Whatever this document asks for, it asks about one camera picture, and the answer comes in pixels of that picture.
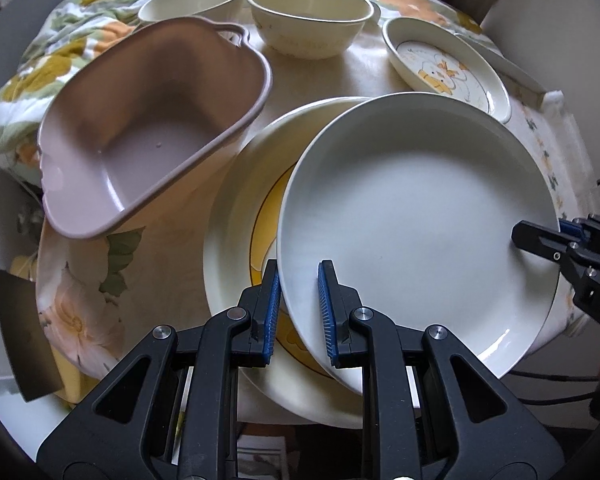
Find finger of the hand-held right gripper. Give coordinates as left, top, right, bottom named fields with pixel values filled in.
left=560, top=214, right=600, bottom=261
left=511, top=219, right=573, bottom=266

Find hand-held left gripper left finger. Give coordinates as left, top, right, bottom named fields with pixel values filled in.
left=36, top=259, right=283, bottom=480

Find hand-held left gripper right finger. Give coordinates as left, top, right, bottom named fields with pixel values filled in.
left=317, top=260, right=566, bottom=480

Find cream plate with yellow ring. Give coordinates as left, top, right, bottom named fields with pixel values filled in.
left=202, top=96, right=371, bottom=431

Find large white plate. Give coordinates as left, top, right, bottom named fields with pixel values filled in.
left=276, top=91, right=563, bottom=397

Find mauve plastic basin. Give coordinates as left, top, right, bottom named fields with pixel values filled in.
left=37, top=16, right=273, bottom=240

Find cream ceramic bowl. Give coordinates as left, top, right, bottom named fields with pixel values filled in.
left=246, top=0, right=376, bottom=60
left=137, top=0, right=248, bottom=28

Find white floral tablecloth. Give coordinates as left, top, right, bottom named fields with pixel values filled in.
left=35, top=0, right=600, bottom=406

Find printed paper sheet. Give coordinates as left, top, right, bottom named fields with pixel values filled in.
left=235, top=435, right=301, bottom=480

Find small duck print plate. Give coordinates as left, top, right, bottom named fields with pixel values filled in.
left=381, top=16, right=512, bottom=125

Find brown cardboard piece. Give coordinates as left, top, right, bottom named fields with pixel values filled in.
left=0, top=267, right=63, bottom=403

